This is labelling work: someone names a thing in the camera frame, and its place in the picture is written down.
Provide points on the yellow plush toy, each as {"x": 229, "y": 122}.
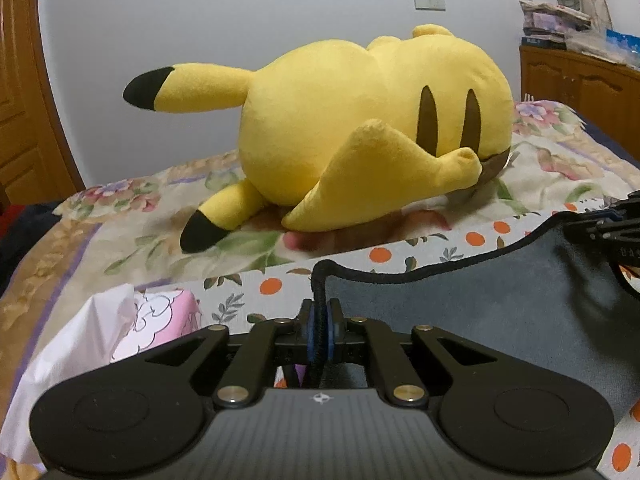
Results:
{"x": 350, "y": 125}

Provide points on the dark cloth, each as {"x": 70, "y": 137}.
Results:
{"x": 25, "y": 240}

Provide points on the floral quilt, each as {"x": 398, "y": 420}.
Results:
{"x": 125, "y": 225}

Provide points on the wooden cabinet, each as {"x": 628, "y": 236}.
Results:
{"x": 575, "y": 77}

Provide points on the white tissue paper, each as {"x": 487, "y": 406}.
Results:
{"x": 65, "y": 355}

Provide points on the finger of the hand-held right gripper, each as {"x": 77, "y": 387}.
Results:
{"x": 620, "y": 202}
{"x": 595, "y": 230}

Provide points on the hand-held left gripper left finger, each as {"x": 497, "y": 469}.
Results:
{"x": 311, "y": 332}

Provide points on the orange print bed sheet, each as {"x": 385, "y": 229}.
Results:
{"x": 400, "y": 252}

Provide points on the stack of books and papers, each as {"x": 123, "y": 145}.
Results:
{"x": 550, "y": 22}

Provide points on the wooden door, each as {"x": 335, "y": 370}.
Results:
{"x": 25, "y": 100}

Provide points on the white wall switch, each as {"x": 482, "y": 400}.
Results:
{"x": 429, "y": 1}

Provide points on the blue packet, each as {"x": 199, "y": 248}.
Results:
{"x": 624, "y": 46}

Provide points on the clear plastic bag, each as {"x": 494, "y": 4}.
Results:
{"x": 587, "y": 39}

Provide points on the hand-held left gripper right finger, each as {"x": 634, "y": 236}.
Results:
{"x": 334, "y": 332}

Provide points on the dark grey towel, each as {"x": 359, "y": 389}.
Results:
{"x": 465, "y": 290}

